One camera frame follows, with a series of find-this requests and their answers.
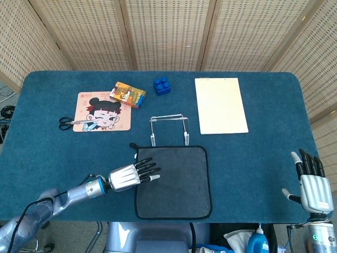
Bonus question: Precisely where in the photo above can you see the black-handled scissors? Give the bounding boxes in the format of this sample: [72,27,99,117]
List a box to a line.
[58,116,98,131]

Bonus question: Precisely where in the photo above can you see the silver-blue robot torso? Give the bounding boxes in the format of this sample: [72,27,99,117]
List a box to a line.
[105,221,211,253]

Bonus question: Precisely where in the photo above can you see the white wire stand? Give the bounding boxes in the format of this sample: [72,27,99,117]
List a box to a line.
[149,113,190,147]

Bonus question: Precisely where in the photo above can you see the chrome stool base with castors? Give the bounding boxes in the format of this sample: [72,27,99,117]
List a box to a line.
[26,220,56,253]

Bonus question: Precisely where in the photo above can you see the blue bottle with white cap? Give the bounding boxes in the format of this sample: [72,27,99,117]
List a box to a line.
[247,227,270,253]

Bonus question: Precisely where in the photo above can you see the black cable coil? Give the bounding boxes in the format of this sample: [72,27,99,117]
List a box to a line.
[0,105,16,119]

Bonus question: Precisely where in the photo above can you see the cream paper notepad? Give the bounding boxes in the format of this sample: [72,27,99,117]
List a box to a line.
[194,76,250,135]

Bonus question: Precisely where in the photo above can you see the cartoon girl mouse pad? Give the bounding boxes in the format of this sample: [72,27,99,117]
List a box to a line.
[72,91,132,133]

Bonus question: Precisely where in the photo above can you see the woven bamboo folding screen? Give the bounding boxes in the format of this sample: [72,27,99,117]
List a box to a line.
[0,0,337,172]

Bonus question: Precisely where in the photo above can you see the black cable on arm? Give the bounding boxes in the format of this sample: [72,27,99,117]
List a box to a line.
[6,173,110,253]

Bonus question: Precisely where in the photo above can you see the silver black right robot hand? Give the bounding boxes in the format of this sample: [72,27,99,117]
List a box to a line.
[281,148,334,215]

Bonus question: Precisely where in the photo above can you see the black hose on torso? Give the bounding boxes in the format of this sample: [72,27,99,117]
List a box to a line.
[189,222,197,252]

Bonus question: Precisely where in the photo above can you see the grey and blue cloth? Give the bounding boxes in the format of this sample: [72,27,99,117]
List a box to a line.
[129,143,213,220]

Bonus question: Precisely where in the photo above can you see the white crumpled cloth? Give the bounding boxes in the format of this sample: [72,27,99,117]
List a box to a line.
[223,229,256,250]

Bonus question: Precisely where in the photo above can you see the colourful printed card box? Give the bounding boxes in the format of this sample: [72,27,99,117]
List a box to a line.
[109,81,147,110]

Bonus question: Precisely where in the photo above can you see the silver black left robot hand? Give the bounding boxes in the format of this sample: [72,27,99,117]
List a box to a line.
[108,157,162,192]

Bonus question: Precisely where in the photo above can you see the blue toy building brick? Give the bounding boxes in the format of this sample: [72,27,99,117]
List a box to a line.
[153,76,172,96]

